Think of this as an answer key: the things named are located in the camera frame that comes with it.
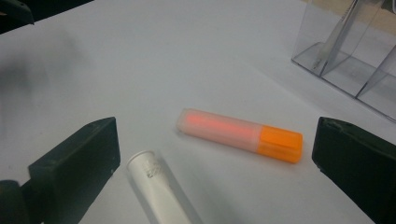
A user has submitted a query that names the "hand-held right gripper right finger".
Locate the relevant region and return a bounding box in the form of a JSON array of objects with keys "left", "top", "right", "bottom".
[{"left": 312, "top": 117, "right": 396, "bottom": 224}]

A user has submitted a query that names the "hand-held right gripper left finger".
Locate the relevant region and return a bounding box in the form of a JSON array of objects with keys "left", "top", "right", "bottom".
[{"left": 28, "top": 117, "right": 121, "bottom": 224}]

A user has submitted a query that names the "white cylindrical tube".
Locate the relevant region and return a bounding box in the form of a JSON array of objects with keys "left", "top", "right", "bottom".
[{"left": 126, "top": 149, "right": 204, "bottom": 224}]

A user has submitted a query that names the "clear plastic organizer box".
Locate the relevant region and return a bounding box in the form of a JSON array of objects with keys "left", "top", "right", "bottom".
[{"left": 290, "top": 0, "right": 396, "bottom": 124}]

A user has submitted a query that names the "orange highlighter pen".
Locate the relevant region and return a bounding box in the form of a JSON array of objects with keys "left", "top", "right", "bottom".
[{"left": 176, "top": 107, "right": 304, "bottom": 164}]

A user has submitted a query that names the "white table cover sheet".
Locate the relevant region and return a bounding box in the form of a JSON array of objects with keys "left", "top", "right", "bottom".
[{"left": 0, "top": 0, "right": 396, "bottom": 224}]

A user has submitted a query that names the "silver clear pen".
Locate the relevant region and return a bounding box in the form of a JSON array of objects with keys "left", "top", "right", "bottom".
[{"left": 311, "top": 0, "right": 368, "bottom": 73}]

